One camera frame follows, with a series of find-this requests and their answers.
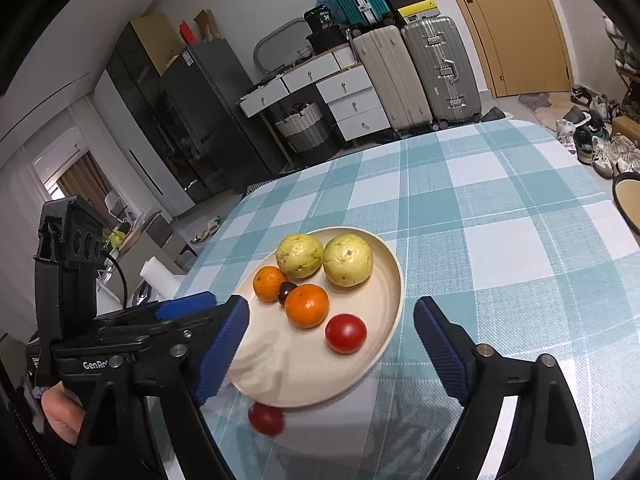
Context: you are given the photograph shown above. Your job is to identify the silver hard suitcase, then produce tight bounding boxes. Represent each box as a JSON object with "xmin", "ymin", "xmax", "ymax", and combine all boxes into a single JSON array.
[{"xmin": 400, "ymin": 15, "xmax": 483, "ymax": 128}]

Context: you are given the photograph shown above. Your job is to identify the grey doormat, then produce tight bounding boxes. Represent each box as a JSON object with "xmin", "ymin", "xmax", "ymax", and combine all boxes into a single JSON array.
[{"xmin": 517, "ymin": 92, "xmax": 556, "ymax": 111}]

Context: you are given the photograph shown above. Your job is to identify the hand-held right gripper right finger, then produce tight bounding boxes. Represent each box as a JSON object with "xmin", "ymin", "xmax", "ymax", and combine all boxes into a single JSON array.
[{"xmin": 414, "ymin": 296, "xmax": 594, "ymax": 480}]

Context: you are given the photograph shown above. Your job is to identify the black yellow shoebox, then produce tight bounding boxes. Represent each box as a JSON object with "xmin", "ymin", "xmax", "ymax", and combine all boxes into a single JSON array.
[{"xmin": 390, "ymin": 0, "xmax": 443, "ymax": 25}]

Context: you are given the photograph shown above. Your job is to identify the orange tangerine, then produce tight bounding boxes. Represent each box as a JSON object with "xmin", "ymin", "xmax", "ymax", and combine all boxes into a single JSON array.
[
  {"xmin": 285, "ymin": 283, "xmax": 330, "ymax": 329},
  {"xmin": 252, "ymin": 266, "xmax": 288, "ymax": 303}
]

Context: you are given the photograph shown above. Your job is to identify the dark grey fridge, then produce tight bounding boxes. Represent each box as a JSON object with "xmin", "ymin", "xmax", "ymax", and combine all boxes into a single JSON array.
[{"xmin": 160, "ymin": 40, "xmax": 288, "ymax": 196}]

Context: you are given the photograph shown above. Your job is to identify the greenish yellow guava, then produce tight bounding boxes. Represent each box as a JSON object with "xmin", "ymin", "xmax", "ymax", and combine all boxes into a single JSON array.
[{"xmin": 276, "ymin": 233, "xmax": 325, "ymax": 280}]

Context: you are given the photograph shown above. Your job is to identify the teal checked tablecloth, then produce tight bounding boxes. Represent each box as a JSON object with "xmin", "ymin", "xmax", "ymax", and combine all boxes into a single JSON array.
[{"xmin": 150, "ymin": 119, "xmax": 640, "ymax": 480}]

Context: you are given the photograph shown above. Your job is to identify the wooden door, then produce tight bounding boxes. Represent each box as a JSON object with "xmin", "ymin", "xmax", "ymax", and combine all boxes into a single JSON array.
[{"xmin": 434, "ymin": 0, "xmax": 573, "ymax": 98}]

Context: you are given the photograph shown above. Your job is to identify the rounded frame mirror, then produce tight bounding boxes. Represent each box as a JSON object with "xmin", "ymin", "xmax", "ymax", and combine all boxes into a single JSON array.
[{"xmin": 252, "ymin": 17, "xmax": 313, "ymax": 73}]

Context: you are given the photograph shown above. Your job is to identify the black cable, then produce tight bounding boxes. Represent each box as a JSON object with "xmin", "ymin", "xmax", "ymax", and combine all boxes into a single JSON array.
[{"xmin": 102, "ymin": 251, "xmax": 128, "ymax": 307}]

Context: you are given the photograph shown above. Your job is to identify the cream round plate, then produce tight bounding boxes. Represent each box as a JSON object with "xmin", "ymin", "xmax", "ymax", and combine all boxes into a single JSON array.
[{"xmin": 225, "ymin": 227, "xmax": 404, "ymax": 407}]

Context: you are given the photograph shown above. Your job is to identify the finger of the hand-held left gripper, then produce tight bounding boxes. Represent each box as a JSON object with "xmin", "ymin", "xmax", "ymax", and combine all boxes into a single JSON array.
[
  {"xmin": 97, "ymin": 316, "xmax": 208, "ymax": 347},
  {"xmin": 97, "ymin": 291, "xmax": 217, "ymax": 328}
]

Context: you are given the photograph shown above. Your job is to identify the black printed box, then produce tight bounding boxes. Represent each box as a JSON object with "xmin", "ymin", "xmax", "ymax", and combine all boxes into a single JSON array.
[{"xmin": 304, "ymin": 4, "xmax": 341, "ymax": 33}]

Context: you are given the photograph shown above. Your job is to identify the beige hard suitcase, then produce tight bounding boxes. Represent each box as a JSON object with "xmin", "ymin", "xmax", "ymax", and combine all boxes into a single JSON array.
[{"xmin": 351, "ymin": 24, "xmax": 435, "ymax": 133}]

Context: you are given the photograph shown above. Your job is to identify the white drawer chest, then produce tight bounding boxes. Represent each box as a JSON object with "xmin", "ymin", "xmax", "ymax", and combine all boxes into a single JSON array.
[{"xmin": 316, "ymin": 62, "xmax": 392, "ymax": 146}]

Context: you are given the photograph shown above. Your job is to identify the pile of loose sneakers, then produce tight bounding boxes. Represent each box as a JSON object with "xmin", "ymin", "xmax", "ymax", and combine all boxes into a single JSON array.
[{"xmin": 555, "ymin": 85, "xmax": 640, "ymax": 181}]

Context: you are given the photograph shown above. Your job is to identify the grey white laundry basket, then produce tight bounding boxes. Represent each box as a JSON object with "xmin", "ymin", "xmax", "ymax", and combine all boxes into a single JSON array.
[{"xmin": 274, "ymin": 101, "xmax": 337, "ymax": 158}]

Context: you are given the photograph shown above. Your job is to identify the red tomato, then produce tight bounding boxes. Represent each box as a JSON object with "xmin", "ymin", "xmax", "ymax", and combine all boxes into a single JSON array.
[
  {"xmin": 325, "ymin": 313, "xmax": 368, "ymax": 355},
  {"xmin": 247, "ymin": 401, "xmax": 286, "ymax": 437}
]

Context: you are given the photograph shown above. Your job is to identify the brown cardboard box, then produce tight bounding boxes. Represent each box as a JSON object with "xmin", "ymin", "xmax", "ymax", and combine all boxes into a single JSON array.
[{"xmin": 611, "ymin": 116, "xmax": 640, "ymax": 138}]

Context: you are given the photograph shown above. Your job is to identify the white desk with drawers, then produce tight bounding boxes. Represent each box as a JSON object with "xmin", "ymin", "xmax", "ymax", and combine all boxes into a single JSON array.
[{"xmin": 239, "ymin": 50, "xmax": 363, "ymax": 117}]

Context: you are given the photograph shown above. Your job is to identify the shoe rack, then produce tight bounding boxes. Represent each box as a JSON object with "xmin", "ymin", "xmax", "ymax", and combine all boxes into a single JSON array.
[{"xmin": 602, "ymin": 10, "xmax": 640, "ymax": 91}]

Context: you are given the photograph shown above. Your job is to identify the light slippers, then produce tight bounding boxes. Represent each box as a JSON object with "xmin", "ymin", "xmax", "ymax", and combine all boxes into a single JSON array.
[{"xmin": 190, "ymin": 215, "xmax": 223, "ymax": 245}]

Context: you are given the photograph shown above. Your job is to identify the black glossy cabinet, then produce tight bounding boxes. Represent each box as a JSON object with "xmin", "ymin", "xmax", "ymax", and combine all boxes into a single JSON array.
[{"xmin": 105, "ymin": 22, "xmax": 211, "ymax": 206}]

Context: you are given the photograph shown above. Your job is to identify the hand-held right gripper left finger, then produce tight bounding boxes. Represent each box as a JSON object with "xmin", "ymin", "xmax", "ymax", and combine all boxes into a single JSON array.
[{"xmin": 75, "ymin": 296, "xmax": 250, "ymax": 480}]

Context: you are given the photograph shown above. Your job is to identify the round black rimmed stool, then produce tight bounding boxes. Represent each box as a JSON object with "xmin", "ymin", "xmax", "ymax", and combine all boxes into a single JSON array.
[{"xmin": 612, "ymin": 172, "xmax": 640, "ymax": 236}]

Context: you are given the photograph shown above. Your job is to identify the person's left hand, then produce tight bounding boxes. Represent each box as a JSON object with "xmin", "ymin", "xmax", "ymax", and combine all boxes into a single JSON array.
[{"xmin": 41, "ymin": 382, "xmax": 88, "ymax": 446}]

